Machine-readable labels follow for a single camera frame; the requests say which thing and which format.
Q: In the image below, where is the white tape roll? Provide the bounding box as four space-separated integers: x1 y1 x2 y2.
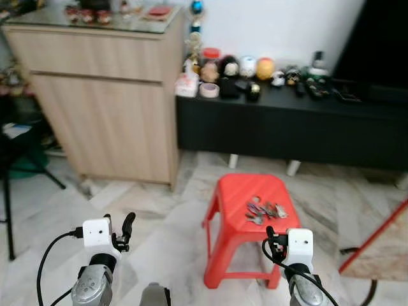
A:
200 82 221 99

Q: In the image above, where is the grey robot leg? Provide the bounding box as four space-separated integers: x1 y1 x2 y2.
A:
139 284 171 306

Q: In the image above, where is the bunch of keys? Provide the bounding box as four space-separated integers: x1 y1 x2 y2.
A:
245 196 289 225

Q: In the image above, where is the red lid jar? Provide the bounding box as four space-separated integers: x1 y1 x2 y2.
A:
201 47 222 64

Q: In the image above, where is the green round basin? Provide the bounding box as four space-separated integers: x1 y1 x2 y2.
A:
9 150 50 180

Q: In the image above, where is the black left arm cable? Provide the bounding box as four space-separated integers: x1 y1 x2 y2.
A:
36 228 85 306

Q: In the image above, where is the pink white tissue box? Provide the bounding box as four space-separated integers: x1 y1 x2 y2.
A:
175 71 200 98

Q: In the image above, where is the black low sideboard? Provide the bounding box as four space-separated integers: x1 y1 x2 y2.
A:
175 78 408 177

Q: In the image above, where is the brown bear figurine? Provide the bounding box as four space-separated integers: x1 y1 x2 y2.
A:
200 62 220 83

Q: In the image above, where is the black white mouse toy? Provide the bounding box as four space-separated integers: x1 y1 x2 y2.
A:
220 55 240 79

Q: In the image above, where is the gold trophy with blue ball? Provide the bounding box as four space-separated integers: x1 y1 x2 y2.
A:
184 0 207 72

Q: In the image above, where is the small black white toy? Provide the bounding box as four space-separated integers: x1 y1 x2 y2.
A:
271 70 286 87

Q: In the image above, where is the marble pattern folding table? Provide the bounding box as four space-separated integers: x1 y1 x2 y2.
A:
338 199 408 306

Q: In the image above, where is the yellow round toy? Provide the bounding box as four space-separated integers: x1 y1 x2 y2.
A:
256 57 277 81

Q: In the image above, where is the red plastic stool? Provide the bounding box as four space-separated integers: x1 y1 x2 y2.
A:
203 173 302 289

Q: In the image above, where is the light wooden cabinet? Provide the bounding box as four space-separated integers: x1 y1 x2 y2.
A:
2 6 186 189

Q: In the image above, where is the flat red box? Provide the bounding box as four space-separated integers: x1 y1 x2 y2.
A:
145 4 175 19

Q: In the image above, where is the black tripod stand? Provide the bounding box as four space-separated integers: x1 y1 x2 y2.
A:
0 115 66 261

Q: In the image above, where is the white blue round toy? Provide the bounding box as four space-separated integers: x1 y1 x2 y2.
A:
240 55 258 79

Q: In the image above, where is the green white bottle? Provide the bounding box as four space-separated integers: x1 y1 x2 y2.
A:
310 50 330 78

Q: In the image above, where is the black pouch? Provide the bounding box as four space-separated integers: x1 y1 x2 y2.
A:
219 78 242 100

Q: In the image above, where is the small red ornament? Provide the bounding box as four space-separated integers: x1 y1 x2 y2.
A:
66 7 81 24
80 8 96 25
96 9 113 26

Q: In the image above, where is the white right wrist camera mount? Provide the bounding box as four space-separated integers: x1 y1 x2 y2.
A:
287 229 314 268

